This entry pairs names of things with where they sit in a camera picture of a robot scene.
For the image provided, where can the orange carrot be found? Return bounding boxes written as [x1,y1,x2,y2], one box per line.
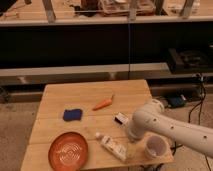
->
[92,94,114,111]

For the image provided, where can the black floor cables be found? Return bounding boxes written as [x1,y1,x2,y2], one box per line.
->
[156,73,213,171]

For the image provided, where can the black and white box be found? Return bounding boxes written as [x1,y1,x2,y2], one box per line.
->
[114,112,129,125]

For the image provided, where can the blue hanging cable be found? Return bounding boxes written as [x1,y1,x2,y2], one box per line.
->
[127,13,132,80]

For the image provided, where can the blue power adapter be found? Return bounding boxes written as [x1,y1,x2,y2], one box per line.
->
[166,94,186,108]

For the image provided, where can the white lotion bottle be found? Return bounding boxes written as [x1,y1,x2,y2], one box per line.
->
[95,132,127,162]

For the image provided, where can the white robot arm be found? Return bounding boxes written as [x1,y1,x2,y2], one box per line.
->
[126,99,213,158]

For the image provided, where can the wooden table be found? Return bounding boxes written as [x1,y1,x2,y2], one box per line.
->
[20,79,175,171]

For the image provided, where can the blue sponge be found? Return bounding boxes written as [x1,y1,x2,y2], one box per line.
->
[63,109,83,122]

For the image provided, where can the white plastic cup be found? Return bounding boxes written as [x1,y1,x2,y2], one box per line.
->
[145,135,167,159]

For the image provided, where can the black equipment case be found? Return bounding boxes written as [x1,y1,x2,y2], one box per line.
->
[167,48,213,74]

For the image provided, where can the orange ceramic bowl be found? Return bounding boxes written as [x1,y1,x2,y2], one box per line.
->
[48,132,88,171]

